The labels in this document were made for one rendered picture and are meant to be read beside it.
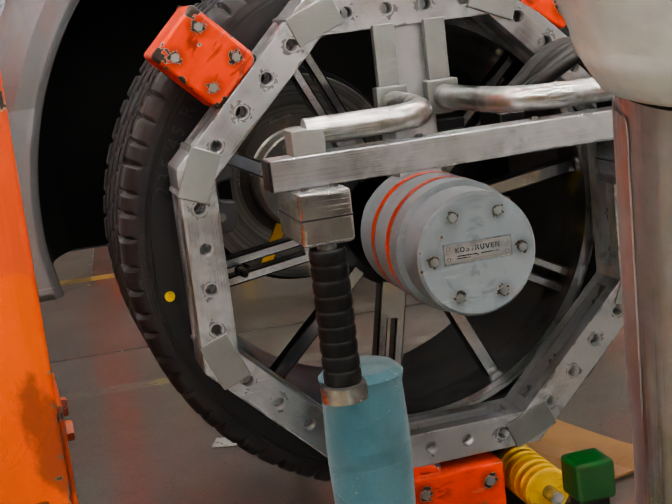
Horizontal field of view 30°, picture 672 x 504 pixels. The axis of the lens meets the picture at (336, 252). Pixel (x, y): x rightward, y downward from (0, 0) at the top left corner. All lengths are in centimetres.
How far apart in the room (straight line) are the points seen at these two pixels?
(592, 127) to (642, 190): 72
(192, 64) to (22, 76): 51
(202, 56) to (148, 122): 12
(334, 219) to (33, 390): 38
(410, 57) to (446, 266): 25
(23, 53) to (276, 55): 54
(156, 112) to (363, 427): 41
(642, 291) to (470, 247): 72
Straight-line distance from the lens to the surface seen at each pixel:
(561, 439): 312
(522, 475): 156
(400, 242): 129
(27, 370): 131
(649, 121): 52
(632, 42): 49
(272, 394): 139
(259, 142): 194
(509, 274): 129
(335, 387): 117
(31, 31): 179
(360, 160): 117
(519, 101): 124
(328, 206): 113
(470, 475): 148
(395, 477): 132
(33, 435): 133
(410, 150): 118
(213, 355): 136
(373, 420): 129
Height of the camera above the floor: 112
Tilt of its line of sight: 12 degrees down
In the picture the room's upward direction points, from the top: 7 degrees counter-clockwise
